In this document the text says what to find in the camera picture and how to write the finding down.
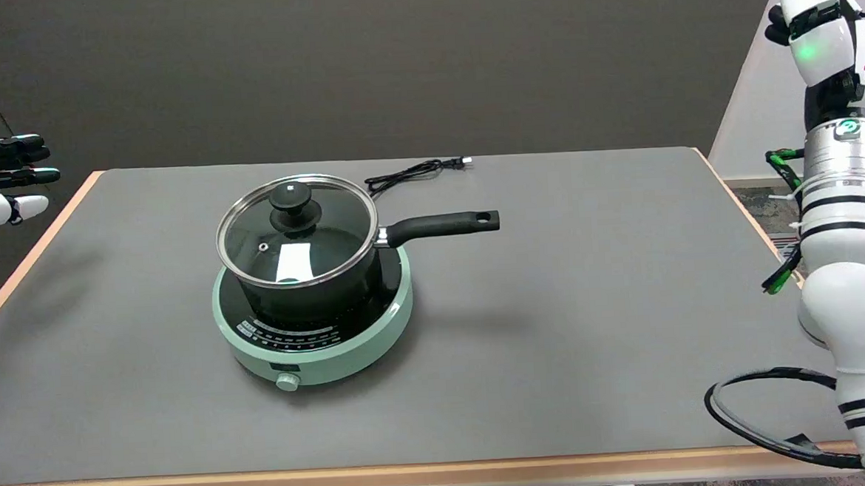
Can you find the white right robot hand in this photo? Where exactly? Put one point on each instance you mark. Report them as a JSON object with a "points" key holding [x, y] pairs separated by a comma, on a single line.
{"points": [[825, 37]]}

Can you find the glass pot lid black knob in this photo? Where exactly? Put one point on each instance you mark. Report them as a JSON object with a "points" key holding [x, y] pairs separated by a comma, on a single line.
{"points": [[254, 230]]}

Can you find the green round induction cooker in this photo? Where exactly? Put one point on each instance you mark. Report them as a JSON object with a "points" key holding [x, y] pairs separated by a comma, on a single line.
{"points": [[335, 355]]}

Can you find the grey table mat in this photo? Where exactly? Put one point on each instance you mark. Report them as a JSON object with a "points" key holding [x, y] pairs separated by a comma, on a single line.
{"points": [[556, 340]]}

